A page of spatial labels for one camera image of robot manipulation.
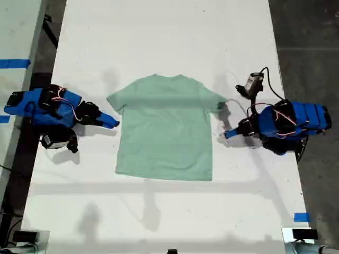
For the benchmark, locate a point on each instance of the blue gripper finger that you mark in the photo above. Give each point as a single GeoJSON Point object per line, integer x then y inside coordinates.
{"type": "Point", "coordinates": [108, 118]}
{"type": "Point", "coordinates": [103, 125]}
{"type": "Point", "coordinates": [231, 133]}

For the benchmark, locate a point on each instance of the pale green T-shirt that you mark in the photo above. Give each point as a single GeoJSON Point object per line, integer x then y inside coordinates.
{"type": "Point", "coordinates": [164, 127]}

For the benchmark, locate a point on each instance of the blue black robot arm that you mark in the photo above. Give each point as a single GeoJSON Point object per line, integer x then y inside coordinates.
{"type": "Point", "coordinates": [312, 116]}
{"type": "Point", "coordinates": [34, 111]}

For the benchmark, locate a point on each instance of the short blue tape strip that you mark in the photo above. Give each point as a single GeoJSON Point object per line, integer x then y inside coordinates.
{"type": "Point", "coordinates": [4, 119]}

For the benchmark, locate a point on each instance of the black metal bar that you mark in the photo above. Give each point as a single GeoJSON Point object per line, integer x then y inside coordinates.
{"type": "Point", "coordinates": [51, 34]}

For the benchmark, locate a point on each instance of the long blue tape strip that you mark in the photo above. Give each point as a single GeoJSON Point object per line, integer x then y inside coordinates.
{"type": "Point", "coordinates": [13, 63]}

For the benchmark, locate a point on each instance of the square blue tape piece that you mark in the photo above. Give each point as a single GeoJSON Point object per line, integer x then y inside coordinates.
{"type": "Point", "coordinates": [302, 217]}

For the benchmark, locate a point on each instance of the small black box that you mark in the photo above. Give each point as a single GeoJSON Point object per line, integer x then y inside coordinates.
{"type": "Point", "coordinates": [25, 236]}
{"type": "Point", "coordinates": [304, 234]}

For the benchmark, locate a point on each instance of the small black block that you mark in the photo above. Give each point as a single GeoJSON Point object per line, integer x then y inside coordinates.
{"type": "Point", "coordinates": [172, 252]}

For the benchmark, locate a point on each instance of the grey metal pipe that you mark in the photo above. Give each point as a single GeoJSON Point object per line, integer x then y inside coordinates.
{"type": "Point", "coordinates": [312, 250]}
{"type": "Point", "coordinates": [21, 250]}

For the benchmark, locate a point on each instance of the black camera stalk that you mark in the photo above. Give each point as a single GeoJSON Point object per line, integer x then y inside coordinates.
{"type": "Point", "coordinates": [253, 105]}

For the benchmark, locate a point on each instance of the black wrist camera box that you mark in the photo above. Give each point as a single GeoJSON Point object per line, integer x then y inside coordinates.
{"type": "Point", "coordinates": [250, 83]}
{"type": "Point", "coordinates": [57, 141]}

